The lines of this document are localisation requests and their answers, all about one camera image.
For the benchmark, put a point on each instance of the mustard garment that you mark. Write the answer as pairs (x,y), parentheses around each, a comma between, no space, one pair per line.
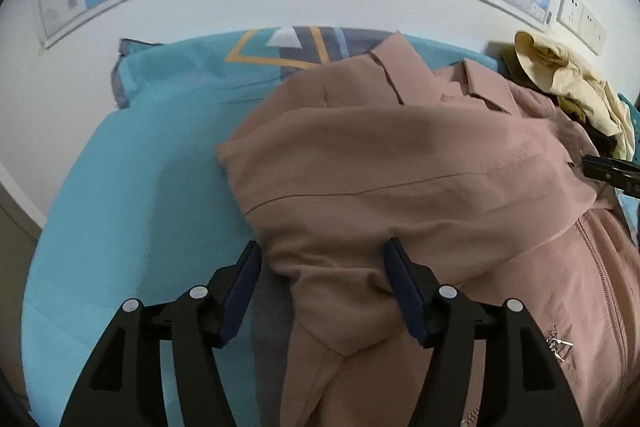
(570,104)

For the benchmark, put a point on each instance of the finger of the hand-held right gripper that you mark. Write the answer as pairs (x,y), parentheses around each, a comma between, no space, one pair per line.
(615,174)

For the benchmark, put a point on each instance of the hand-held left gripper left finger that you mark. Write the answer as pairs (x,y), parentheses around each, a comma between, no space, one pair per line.
(240,287)

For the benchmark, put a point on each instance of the white wall socket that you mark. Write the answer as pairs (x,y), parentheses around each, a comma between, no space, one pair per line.
(571,7)
(593,29)

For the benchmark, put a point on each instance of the black garment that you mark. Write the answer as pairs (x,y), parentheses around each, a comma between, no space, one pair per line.
(602,141)

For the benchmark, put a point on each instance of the teal grey printed bed sheet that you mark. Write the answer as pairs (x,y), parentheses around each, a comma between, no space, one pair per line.
(150,182)

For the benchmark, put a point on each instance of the cream garment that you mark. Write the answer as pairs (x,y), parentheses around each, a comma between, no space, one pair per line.
(550,67)

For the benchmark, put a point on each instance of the pink jacket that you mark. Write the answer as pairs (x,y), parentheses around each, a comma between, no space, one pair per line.
(400,147)

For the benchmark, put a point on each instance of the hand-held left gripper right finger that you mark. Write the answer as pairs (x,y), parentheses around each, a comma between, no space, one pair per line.
(405,292)

